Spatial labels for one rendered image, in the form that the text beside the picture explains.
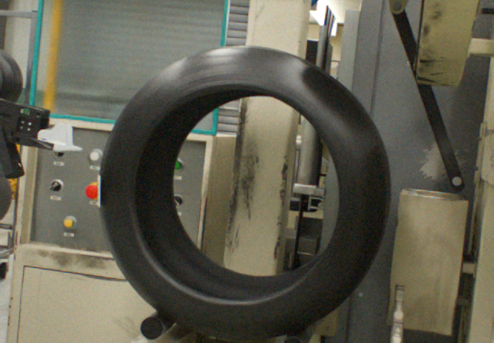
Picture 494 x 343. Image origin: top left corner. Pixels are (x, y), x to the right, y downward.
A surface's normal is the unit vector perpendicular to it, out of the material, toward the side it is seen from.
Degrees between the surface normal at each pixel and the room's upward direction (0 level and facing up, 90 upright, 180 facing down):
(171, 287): 99
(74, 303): 90
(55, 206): 90
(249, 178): 90
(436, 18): 162
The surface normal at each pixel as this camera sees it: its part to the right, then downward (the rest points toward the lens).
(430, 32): -0.15, 0.95
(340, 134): -0.01, -0.06
